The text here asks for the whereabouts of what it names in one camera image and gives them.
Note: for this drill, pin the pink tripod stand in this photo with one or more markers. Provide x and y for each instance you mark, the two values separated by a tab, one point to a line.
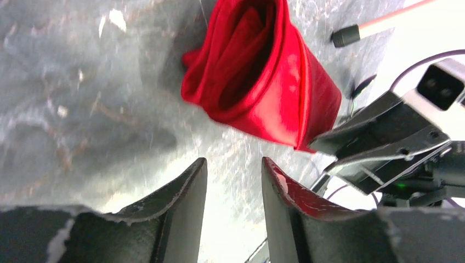
352	34

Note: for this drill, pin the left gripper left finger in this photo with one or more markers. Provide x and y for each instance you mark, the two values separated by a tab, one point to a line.
164	226

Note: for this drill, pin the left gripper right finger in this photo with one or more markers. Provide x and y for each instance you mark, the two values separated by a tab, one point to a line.
304	227

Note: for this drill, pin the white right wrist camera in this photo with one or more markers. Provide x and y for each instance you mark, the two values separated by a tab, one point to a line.
439	97

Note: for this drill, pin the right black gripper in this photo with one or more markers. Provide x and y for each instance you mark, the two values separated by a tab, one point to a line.
388	139

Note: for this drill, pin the red cloth napkin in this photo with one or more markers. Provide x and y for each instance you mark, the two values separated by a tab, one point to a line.
254	72

